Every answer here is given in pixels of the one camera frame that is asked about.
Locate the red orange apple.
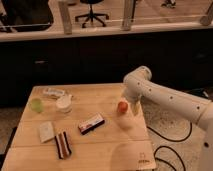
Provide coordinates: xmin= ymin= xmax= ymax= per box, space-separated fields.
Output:
xmin=117 ymin=101 xmax=128 ymax=114

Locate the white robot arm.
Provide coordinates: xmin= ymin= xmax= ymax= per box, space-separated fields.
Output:
xmin=123 ymin=66 xmax=213 ymax=171

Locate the green plastic cup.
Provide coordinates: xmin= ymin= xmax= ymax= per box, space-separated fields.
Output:
xmin=29 ymin=98 xmax=43 ymax=113

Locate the black white red box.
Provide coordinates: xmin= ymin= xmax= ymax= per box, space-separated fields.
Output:
xmin=78 ymin=114 xmax=105 ymax=135

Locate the dark low cabinet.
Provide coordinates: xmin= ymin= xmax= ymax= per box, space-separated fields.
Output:
xmin=0 ymin=29 xmax=213 ymax=107

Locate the brown striped chocolate bar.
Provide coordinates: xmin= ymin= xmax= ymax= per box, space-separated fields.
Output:
xmin=55 ymin=132 xmax=72 ymax=159

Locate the black office chair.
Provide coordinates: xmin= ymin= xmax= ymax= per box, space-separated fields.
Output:
xmin=75 ymin=0 xmax=109 ymax=28

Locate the black floor cable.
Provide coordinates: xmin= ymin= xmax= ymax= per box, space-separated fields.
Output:
xmin=146 ymin=121 xmax=194 ymax=171

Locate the wooden post middle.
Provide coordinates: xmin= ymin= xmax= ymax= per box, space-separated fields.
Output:
xmin=121 ymin=0 xmax=134 ymax=31

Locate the wooden post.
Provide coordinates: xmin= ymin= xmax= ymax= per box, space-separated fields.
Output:
xmin=200 ymin=2 xmax=213 ymax=26
xmin=121 ymin=0 xmax=134 ymax=31
xmin=58 ymin=0 xmax=72 ymax=34

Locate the wooden post right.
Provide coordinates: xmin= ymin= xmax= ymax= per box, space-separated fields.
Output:
xmin=200 ymin=2 xmax=213 ymax=26

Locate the wooden post left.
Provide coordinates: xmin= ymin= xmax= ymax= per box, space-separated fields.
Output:
xmin=58 ymin=0 xmax=72 ymax=34

